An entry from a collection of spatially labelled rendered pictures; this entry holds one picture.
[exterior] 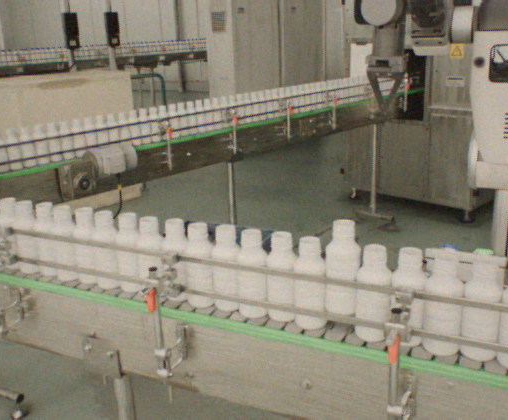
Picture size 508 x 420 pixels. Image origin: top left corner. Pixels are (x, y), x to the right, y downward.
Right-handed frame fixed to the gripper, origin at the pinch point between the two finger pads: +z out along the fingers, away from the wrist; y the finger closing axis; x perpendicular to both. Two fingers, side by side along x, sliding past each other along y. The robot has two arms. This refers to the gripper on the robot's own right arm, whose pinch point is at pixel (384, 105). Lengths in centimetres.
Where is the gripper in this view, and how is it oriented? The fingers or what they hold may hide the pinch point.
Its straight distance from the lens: 112.0
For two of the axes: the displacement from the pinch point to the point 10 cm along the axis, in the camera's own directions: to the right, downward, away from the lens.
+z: 0.1, 9.5, 3.2
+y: -3.3, 3.0, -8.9
